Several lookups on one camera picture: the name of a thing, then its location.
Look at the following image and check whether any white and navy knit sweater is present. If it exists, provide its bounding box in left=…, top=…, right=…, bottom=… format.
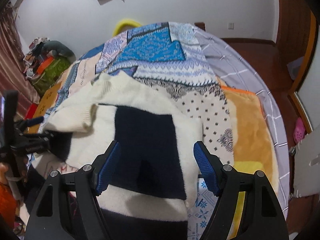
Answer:
left=31, top=72, right=202, bottom=239

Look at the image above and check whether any person's left hand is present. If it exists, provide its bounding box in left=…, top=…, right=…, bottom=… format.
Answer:
left=0, top=163, right=13, bottom=187

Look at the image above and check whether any red box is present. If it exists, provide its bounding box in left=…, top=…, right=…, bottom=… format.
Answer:
left=24, top=103, right=38, bottom=120

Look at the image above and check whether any wooden lap desk board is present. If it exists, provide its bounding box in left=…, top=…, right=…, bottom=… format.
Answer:
left=33, top=82, right=62, bottom=118

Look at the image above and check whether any orange sleeve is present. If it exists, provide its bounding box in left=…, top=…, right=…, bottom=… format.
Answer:
left=0, top=183, right=17, bottom=230

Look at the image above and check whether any striped red gold curtain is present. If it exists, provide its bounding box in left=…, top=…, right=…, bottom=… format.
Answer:
left=0, top=4, right=40, bottom=117

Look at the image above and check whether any orange plush blanket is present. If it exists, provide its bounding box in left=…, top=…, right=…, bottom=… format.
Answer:
left=218, top=79, right=279, bottom=192

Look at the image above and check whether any green fabric storage bin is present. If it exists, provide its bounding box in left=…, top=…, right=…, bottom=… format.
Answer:
left=31, top=56, right=71, bottom=97

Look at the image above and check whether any orange box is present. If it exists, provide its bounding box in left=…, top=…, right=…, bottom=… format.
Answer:
left=36, top=56, right=55, bottom=75

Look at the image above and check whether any clutter pile on bin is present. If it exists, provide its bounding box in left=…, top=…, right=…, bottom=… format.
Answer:
left=23, top=37, right=52, bottom=79

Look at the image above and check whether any pink croc shoe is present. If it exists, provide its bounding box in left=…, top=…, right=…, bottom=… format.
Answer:
left=293, top=117, right=306, bottom=144

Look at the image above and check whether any grey striped bed sheet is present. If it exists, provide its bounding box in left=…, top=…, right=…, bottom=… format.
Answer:
left=195, top=27, right=290, bottom=217

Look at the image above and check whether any yellow curved foam tube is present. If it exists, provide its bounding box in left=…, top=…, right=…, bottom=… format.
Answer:
left=112, top=18, right=142, bottom=37

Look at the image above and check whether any blue patchwork bed quilt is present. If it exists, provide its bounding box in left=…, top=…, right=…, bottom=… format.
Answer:
left=37, top=22, right=235, bottom=240

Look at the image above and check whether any brown wooden wardrobe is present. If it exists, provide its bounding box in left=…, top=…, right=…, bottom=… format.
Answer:
left=274, top=0, right=318, bottom=93

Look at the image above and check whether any white wall socket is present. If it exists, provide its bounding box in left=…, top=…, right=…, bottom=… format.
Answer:
left=228, top=23, right=234, bottom=30

